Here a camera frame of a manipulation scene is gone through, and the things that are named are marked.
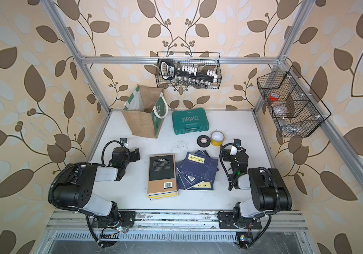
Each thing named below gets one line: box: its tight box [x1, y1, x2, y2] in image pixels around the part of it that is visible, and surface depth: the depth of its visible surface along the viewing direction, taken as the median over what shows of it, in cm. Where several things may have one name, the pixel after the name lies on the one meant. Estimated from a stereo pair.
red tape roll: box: [268, 92, 280, 102], surface depth 84 cm
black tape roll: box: [196, 134, 211, 148], surface depth 104 cm
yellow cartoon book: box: [148, 192, 179, 201], surface depth 79 cm
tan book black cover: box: [147, 153, 178, 195], surface depth 83 cm
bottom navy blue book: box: [176, 169, 215, 192], surface depth 84 cm
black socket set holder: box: [160, 59, 219, 86], surface depth 86 cm
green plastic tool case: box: [171, 107, 210, 135], surface depth 110 cm
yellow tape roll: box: [210, 130, 225, 147], surface depth 104 cm
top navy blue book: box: [176, 151, 219, 183], surface depth 86 cm
